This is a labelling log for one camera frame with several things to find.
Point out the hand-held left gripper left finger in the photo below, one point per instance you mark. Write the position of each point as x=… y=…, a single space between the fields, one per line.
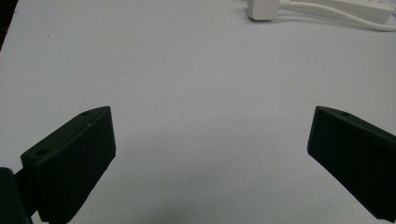
x=73 y=161

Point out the white power adapter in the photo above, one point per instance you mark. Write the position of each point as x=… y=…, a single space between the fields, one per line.
x=263 y=9

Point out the white power strip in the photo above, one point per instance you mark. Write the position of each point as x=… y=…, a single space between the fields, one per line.
x=351 y=7

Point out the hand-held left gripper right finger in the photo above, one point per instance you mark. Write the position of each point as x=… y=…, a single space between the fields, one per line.
x=355 y=158

